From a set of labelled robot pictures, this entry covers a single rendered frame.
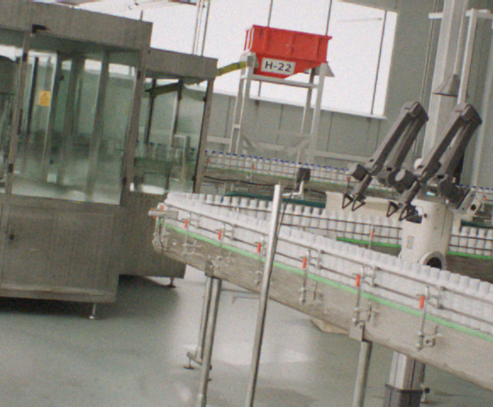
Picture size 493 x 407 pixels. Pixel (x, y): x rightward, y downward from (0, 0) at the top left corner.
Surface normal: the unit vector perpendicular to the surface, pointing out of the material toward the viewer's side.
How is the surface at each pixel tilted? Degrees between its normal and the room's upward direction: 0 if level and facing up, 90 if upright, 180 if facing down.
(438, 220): 90
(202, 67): 90
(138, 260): 90
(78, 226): 90
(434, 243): 101
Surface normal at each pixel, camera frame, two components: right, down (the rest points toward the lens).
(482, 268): 0.13, 0.07
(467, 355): -0.89, -0.10
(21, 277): 0.43, 0.11
